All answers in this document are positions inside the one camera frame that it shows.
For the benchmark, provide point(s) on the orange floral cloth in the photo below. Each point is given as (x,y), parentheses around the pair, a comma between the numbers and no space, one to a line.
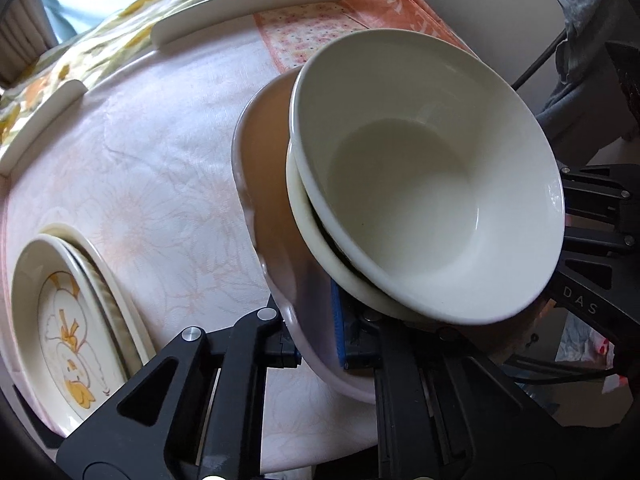
(400,0)

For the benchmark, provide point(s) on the cream plate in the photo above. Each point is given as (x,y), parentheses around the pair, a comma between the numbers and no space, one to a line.
(107,310)

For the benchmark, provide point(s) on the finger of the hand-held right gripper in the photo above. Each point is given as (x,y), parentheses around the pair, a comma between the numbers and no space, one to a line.
(600,190)
(600,244)

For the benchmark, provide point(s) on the small white bowl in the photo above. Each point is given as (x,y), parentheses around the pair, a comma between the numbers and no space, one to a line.
(425,185)

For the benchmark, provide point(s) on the white printed plastic bag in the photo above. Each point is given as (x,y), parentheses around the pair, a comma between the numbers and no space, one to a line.
(575,347)

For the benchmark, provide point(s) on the large white plate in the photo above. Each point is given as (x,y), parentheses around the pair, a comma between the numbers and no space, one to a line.
(125,305)

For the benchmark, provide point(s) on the grey clothing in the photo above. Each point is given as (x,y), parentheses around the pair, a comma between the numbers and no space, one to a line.
(585,60)

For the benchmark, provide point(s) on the beige curtain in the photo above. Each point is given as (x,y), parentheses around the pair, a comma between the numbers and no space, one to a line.
(25,35)

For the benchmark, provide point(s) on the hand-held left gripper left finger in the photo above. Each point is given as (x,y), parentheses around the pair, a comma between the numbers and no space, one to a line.
(250,340)

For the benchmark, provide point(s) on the duck-printed oval plate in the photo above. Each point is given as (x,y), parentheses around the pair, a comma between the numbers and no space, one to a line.
(65,335)

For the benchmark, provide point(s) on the long white table rim guard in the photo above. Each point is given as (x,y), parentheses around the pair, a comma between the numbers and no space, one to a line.
(225,15)

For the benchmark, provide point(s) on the dark brown object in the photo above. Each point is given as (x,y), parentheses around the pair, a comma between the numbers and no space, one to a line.
(625,80)

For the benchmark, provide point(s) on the pale pink floral tablecloth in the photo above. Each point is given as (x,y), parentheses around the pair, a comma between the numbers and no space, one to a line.
(165,185)

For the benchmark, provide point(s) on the cream duck-printed bowl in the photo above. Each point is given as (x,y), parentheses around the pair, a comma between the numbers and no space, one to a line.
(300,210)

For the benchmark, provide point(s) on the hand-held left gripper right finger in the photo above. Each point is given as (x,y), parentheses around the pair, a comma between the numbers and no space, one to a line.
(339,325)

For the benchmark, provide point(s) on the yellow floral blanket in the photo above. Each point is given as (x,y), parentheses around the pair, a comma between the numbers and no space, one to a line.
(125,25)

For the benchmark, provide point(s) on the short white table rim guard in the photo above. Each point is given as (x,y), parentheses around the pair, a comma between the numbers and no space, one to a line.
(45,115)

